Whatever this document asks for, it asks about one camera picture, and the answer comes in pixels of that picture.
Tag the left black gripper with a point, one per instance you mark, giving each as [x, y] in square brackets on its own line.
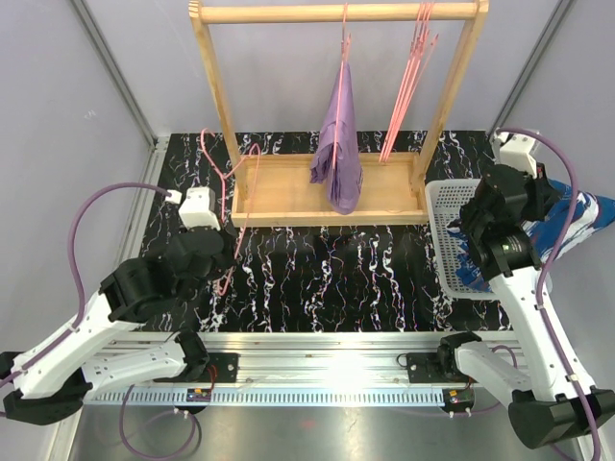
[228, 252]

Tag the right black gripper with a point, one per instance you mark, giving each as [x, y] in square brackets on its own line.
[544, 200]

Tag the blue patterned trousers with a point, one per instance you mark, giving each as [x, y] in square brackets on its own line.
[592, 214]

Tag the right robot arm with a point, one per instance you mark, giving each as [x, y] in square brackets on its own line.
[484, 252]

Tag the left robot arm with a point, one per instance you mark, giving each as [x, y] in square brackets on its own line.
[53, 380]

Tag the purple trousers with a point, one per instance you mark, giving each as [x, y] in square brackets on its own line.
[343, 187]

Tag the pink empty hanger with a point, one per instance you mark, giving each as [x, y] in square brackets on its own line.
[415, 91]
[401, 96]
[408, 96]

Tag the pink hanger holding purple trousers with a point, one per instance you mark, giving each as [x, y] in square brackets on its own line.
[340, 123]

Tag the white plastic basket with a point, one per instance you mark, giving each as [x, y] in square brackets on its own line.
[444, 200]

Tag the black marble pattern mat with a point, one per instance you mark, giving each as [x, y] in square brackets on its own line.
[335, 279]

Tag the wooden clothes rack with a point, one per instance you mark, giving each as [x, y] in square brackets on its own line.
[275, 191]

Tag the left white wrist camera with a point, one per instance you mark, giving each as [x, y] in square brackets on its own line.
[196, 207]

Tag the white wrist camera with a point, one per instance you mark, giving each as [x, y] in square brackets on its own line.
[196, 207]
[516, 151]

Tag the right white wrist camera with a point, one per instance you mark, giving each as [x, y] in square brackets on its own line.
[516, 151]

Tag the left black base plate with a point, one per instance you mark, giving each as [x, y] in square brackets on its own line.
[223, 366]

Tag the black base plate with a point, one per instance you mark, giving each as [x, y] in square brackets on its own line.
[427, 368]
[223, 366]

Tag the aluminium mounting rail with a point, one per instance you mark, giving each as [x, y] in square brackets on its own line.
[346, 361]

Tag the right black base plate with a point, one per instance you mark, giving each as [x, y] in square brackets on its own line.
[427, 368]

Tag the white slotted cable duct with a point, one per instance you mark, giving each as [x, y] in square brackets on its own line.
[273, 397]

